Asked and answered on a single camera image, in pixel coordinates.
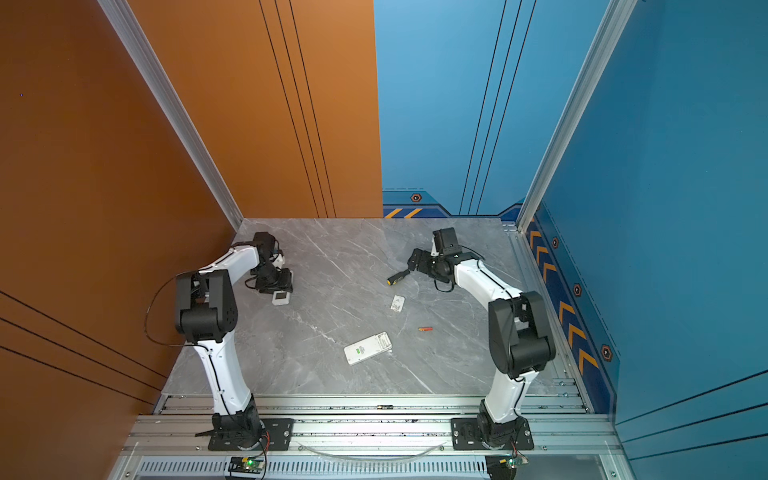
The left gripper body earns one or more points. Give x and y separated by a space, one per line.
271 273

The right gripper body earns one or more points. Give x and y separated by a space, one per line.
436 262

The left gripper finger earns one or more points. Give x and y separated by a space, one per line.
285 280
265 287

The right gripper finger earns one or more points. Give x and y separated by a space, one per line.
419 259
426 269

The black yellow screwdriver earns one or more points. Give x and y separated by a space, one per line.
397 277

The white battery cover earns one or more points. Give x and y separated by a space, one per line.
397 303

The white TCL remote control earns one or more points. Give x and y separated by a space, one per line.
367 348

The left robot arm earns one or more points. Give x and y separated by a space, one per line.
207 316

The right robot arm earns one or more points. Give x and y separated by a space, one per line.
521 342

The left green circuit board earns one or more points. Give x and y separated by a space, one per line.
248 467

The green circuit board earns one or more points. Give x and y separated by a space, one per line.
248 467
504 467

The right green circuit board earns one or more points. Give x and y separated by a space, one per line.
504 467

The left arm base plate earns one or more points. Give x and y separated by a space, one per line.
273 434

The aluminium rail frame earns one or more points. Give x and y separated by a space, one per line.
347 437

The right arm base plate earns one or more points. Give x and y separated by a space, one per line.
476 434

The left aluminium corner post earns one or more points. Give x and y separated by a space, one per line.
126 25

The aluminium corner post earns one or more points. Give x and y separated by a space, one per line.
609 32
126 25

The right aluminium corner post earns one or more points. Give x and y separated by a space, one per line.
609 32

